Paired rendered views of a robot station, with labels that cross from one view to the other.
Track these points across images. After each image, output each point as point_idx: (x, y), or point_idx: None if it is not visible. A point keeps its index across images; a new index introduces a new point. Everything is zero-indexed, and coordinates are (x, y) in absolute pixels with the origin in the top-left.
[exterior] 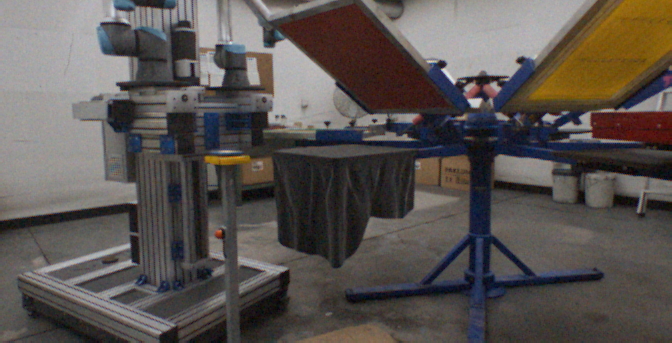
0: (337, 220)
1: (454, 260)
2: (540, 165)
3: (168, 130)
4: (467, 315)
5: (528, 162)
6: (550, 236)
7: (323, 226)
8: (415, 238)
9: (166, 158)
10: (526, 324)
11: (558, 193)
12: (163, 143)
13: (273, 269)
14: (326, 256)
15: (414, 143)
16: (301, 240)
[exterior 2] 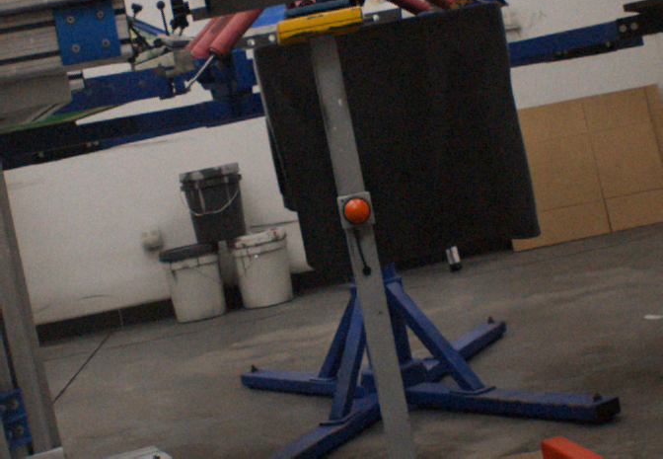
0: (521, 132)
1: (263, 408)
2: (115, 258)
3: None
4: (473, 416)
5: (86, 259)
6: (313, 342)
7: (473, 167)
8: (100, 426)
9: (2, 106)
10: (555, 385)
11: (191, 300)
12: (74, 32)
13: (127, 458)
14: (491, 231)
15: (218, 106)
16: (409, 228)
